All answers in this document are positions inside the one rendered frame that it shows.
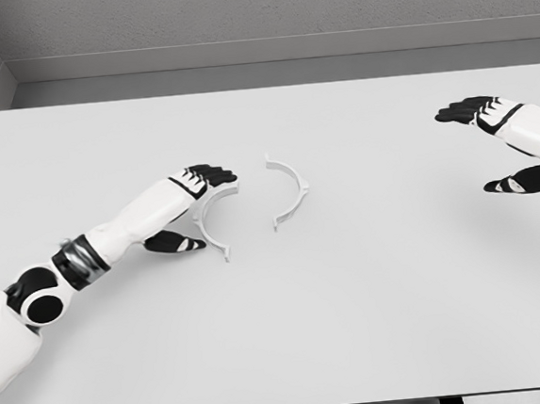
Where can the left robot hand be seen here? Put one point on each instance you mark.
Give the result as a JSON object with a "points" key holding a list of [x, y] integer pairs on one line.
{"points": [[166, 199]]}

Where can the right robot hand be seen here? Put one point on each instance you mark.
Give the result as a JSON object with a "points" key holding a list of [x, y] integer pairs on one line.
{"points": [[524, 130]]}

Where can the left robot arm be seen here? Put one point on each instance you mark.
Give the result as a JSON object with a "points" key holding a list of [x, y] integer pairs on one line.
{"points": [[46, 288]]}

